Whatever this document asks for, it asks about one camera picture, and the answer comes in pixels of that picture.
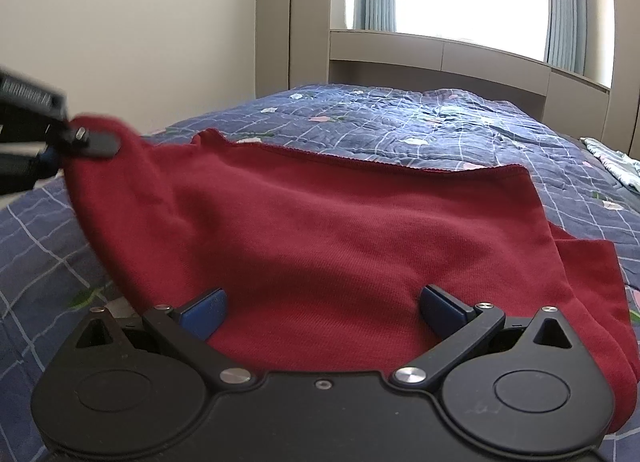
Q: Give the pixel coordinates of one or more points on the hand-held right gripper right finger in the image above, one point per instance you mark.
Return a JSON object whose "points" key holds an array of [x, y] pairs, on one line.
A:
{"points": [[440, 309]]}

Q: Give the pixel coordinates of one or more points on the dark red knit garment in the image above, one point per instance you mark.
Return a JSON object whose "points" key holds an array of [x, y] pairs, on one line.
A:
{"points": [[325, 222]]}

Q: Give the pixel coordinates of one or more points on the beige tall wardrobe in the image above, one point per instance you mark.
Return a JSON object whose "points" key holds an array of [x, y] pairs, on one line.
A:
{"points": [[625, 51], [275, 16]]}

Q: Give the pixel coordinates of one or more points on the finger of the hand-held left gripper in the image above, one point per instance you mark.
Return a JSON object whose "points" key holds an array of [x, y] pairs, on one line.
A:
{"points": [[22, 169], [95, 144]]}

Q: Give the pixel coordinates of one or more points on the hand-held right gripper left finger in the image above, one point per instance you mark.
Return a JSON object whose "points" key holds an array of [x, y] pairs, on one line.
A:
{"points": [[205, 314]]}

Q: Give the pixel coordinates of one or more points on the blue checked floral quilt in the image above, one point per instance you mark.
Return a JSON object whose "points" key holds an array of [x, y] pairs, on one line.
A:
{"points": [[400, 116]]}

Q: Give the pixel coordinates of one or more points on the light floral cloth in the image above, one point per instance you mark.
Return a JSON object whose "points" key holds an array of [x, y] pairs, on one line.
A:
{"points": [[617, 166]]}

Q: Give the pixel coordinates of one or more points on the beige headboard cabinet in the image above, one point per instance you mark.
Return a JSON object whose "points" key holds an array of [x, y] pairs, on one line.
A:
{"points": [[385, 49]]}

